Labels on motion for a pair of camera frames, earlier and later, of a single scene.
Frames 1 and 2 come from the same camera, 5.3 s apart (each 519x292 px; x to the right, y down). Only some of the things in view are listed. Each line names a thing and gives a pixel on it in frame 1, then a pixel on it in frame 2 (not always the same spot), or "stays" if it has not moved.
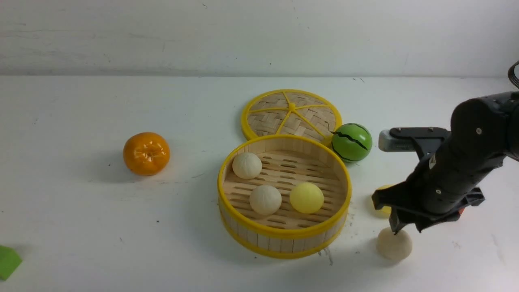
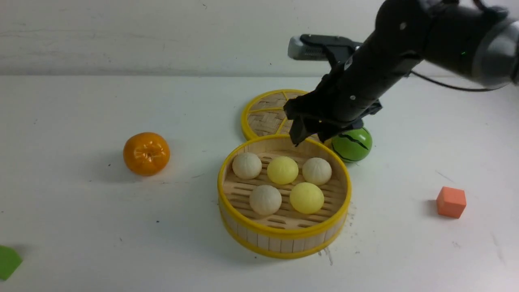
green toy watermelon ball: (352, 142) stays
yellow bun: (385, 211) to (282, 170)
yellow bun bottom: (306, 197) stays
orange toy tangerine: (146, 154) stays
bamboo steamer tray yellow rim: (284, 196) stays
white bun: (247, 165) stays
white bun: (265, 200) stays
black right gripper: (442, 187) to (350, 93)
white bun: (394, 247) to (317, 171)
